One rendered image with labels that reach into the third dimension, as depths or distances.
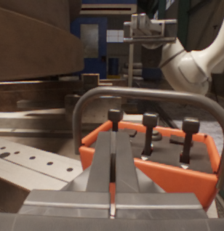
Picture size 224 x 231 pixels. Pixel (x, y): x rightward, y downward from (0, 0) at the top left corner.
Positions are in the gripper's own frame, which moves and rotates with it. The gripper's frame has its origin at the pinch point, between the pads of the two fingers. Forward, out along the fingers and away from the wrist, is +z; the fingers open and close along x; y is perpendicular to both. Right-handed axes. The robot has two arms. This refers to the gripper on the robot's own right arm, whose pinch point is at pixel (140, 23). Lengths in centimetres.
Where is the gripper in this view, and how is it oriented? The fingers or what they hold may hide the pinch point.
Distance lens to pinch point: 38.4
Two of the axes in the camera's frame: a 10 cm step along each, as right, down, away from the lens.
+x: 9.2, 1.3, -3.6
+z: -3.9, 2.7, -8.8
